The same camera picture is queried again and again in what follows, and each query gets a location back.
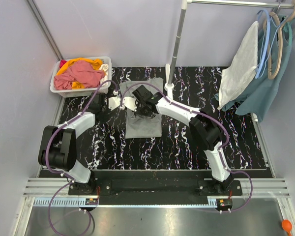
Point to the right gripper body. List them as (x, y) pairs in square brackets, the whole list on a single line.
[(142, 111)]

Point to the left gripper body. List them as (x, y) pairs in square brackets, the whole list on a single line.
[(104, 108)]

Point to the grey t shirt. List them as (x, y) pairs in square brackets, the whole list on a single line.
[(141, 126)]

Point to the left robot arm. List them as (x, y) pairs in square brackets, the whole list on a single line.
[(58, 149)]

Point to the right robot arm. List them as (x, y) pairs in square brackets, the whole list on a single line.
[(205, 132)]

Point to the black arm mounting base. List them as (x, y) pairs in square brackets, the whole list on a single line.
[(159, 188)]

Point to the white laundry basket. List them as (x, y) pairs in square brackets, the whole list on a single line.
[(80, 77)]

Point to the pink shirt in basket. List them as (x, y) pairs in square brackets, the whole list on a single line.
[(79, 76)]

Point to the white garment in basket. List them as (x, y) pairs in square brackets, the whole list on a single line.
[(104, 67)]

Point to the orange shirt in basket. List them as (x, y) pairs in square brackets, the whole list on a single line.
[(86, 62)]

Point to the magenta garment in basket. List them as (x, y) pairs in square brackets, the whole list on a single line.
[(62, 63)]

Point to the white hanging cloth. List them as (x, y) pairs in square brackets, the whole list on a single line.
[(238, 76)]

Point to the blue plastic hanger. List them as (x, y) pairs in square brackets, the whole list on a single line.
[(266, 39)]

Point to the teal hanging garment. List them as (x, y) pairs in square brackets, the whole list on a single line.
[(261, 92)]

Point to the beige plastic hanger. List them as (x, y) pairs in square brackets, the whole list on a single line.
[(278, 38)]

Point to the teal plastic hanger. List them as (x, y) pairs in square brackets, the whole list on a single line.
[(287, 34)]

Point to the orange ball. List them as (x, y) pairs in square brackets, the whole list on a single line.
[(287, 227)]

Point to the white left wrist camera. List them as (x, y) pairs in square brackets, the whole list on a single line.
[(114, 101)]

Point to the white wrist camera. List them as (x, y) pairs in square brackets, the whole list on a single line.
[(114, 101), (129, 103)]

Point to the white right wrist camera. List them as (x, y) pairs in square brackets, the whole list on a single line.
[(129, 103)]

